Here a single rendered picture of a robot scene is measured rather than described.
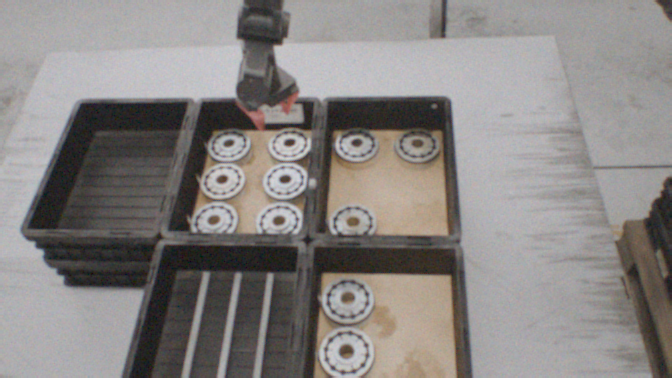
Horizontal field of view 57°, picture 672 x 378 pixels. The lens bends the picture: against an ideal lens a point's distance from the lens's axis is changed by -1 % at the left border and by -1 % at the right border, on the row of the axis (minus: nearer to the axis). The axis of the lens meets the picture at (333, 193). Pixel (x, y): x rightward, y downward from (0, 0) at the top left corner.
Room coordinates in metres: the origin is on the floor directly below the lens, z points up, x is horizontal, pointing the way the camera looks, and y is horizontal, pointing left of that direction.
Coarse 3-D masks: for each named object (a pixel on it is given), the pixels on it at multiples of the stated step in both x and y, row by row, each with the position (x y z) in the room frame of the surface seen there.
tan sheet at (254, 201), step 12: (216, 132) 1.09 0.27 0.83; (252, 132) 1.08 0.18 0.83; (264, 132) 1.08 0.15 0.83; (276, 132) 1.07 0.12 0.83; (252, 144) 1.04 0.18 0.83; (264, 144) 1.04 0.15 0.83; (252, 156) 1.00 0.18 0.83; (264, 156) 1.00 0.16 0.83; (240, 168) 0.97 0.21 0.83; (252, 168) 0.96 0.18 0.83; (264, 168) 0.96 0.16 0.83; (252, 180) 0.93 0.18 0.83; (252, 192) 0.89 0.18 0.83; (264, 192) 0.89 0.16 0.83; (204, 204) 0.87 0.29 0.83; (240, 204) 0.86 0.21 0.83; (252, 204) 0.86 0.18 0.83; (264, 204) 0.85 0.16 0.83; (300, 204) 0.84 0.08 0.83; (240, 216) 0.83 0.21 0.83; (252, 228) 0.79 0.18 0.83
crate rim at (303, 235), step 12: (192, 120) 1.04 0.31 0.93; (192, 132) 1.00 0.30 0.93; (312, 132) 0.96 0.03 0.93; (312, 144) 0.93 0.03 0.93; (312, 156) 0.89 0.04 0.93; (180, 168) 0.90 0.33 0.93; (312, 168) 0.86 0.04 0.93; (180, 180) 0.87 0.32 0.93; (168, 204) 0.80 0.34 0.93; (168, 216) 0.77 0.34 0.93; (168, 228) 0.74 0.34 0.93
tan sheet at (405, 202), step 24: (384, 144) 0.99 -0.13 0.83; (336, 168) 0.94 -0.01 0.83; (384, 168) 0.92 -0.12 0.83; (432, 168) 0.91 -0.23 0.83; (336, 192) 0.87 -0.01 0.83; (360, 192) 0.86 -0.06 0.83; (384, 192) 0.85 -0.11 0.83; (408, 192) 0.84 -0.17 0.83; (432, 192) 0.84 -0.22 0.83; (384, 216) 0.79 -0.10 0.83; (408, 216) 0.78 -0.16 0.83; (432, 216) 0.77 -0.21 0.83
